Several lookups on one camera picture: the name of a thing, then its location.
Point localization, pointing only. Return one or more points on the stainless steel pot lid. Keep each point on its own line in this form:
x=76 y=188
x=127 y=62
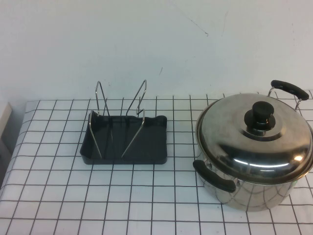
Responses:
x=232 y=137

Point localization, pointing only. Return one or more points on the white black-grid tablecloth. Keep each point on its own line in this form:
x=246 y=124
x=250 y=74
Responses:
x=73 y=195

